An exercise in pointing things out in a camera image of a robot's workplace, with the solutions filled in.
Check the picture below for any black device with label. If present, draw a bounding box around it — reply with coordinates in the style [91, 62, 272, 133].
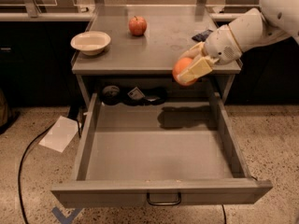
[101, 85, 167, 106]

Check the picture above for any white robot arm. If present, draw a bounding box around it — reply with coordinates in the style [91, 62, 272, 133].
[173, 0, 299, 86]

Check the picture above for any black drawer handle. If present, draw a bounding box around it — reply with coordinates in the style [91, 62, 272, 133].
[147, 192, 181, 206]

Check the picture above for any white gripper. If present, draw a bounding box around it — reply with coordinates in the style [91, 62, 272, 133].
[178, 25, 242, 83]

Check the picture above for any orange fruit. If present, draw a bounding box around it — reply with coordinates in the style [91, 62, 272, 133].
[172, 58, 196, 86]

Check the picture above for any white ceramic bowl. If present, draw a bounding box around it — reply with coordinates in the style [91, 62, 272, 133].
[70, 31, 111, 56]

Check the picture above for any dark blue snack packet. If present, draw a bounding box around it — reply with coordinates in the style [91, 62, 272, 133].
[192, 29, 213, 42]

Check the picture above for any grey open drawer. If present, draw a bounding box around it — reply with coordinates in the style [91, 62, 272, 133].
[51, 92, 272, 207]

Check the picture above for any red apple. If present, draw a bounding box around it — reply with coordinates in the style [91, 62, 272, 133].
[129, 16, 147, 36]

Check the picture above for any grey cabinet counter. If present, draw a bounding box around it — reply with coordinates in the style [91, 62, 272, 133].
[70, 5, 243, 108]

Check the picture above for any black floor cable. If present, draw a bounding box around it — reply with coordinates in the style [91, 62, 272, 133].
[17, 121, 57, 224]

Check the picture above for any white paper sheet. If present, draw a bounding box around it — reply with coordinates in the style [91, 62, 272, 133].
[39, 116, 80, 152]

